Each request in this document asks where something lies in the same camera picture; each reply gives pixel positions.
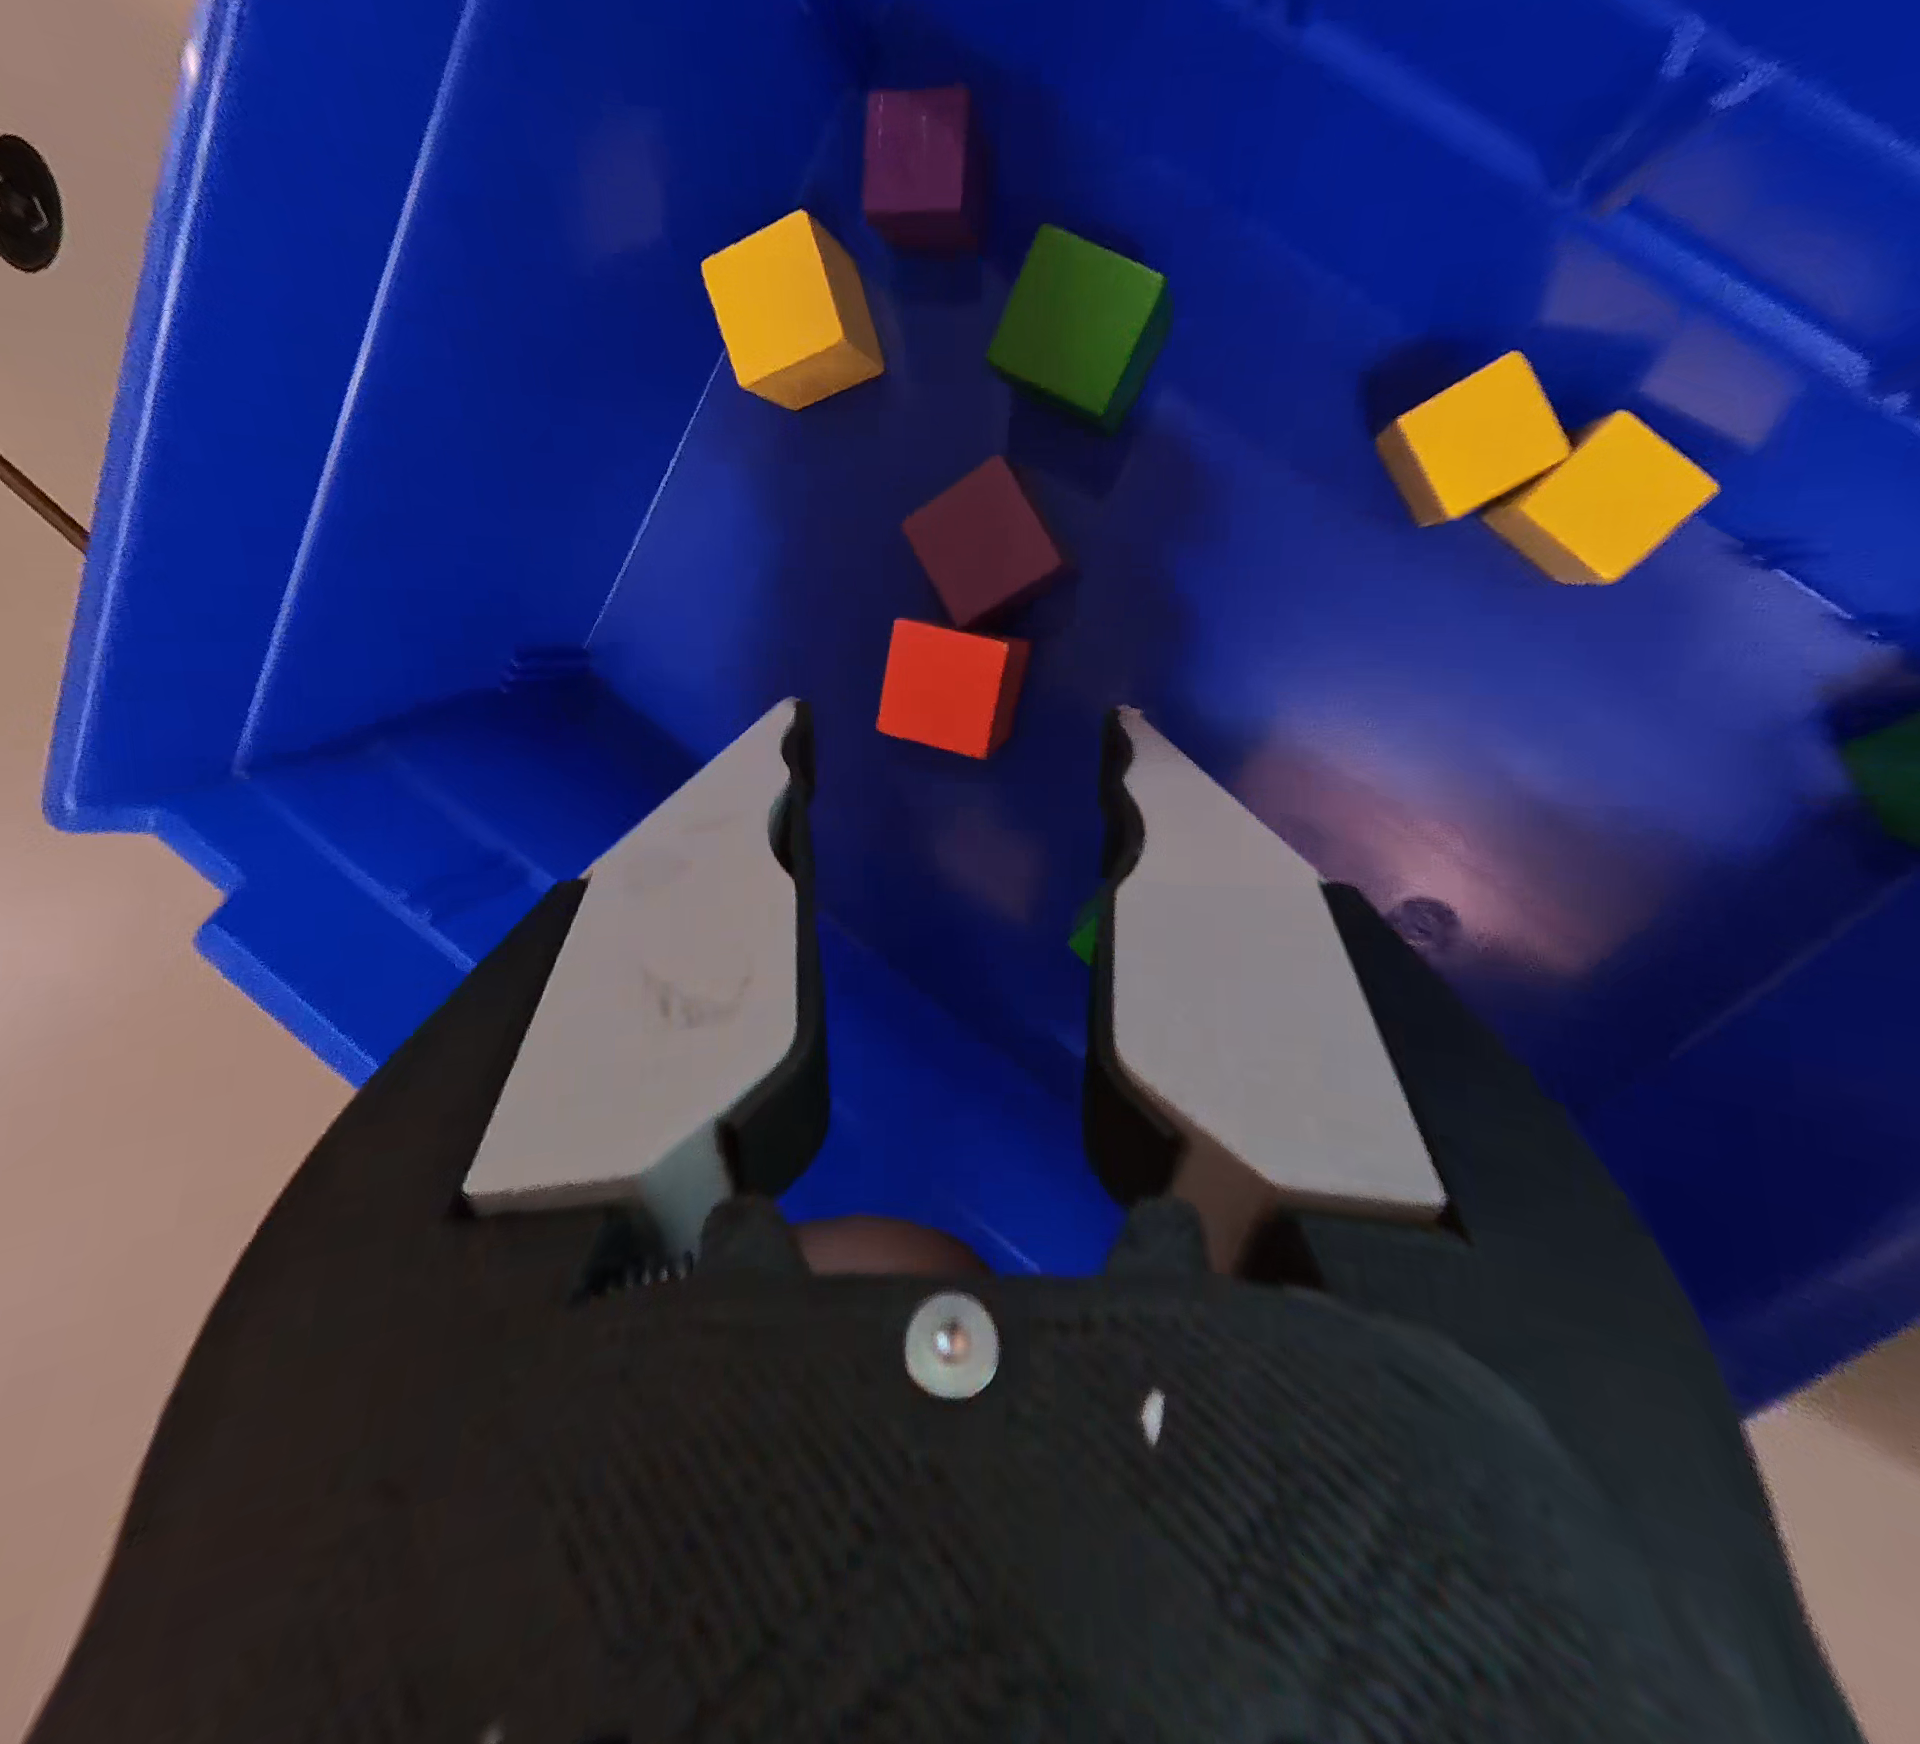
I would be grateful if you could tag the blue plastic bin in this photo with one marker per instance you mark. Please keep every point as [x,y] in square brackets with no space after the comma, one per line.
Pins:
[1349,801]

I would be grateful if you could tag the red wooden cube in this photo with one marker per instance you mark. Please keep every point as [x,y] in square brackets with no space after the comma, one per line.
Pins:
[949,686]

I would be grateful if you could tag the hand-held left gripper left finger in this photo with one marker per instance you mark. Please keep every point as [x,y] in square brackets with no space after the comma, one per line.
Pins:
[646,1023]

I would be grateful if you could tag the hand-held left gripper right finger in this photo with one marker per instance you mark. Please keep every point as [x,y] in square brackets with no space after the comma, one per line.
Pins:
[1276,1023]

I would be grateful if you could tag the yellow wooden cube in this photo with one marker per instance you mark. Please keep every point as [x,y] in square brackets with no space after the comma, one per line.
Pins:
[787,304]
[1613,500]
[1463,433]

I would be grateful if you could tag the black table grommet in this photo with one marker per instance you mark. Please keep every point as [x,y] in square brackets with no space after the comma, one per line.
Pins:
[27,199]

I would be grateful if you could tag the green wooden cube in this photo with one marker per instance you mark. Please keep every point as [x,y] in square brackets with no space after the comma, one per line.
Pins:
[1887,785]
[1089,935]
[1073,319]

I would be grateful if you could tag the purple wooden cube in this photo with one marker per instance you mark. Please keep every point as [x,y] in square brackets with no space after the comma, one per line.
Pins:
[918,162]
[984,543]

